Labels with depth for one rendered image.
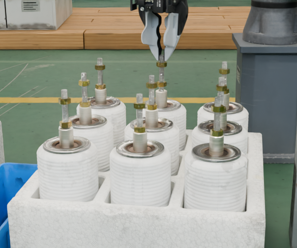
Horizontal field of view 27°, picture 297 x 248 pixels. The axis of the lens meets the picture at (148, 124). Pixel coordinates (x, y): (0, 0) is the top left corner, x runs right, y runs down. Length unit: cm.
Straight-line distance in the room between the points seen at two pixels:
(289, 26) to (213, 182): 70
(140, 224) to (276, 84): 72
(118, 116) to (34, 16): 191
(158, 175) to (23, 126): 100
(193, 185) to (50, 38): 211
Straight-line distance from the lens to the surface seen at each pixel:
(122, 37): 293
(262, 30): 153
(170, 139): 104
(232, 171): 92
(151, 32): 115
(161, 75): 116
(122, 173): 94
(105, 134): 107
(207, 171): 91
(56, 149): 97
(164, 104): 117
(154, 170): 93
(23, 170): 128
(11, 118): 197
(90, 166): 97
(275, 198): 141
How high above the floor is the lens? 59
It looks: 19 degrees down
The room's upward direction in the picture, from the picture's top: straight up
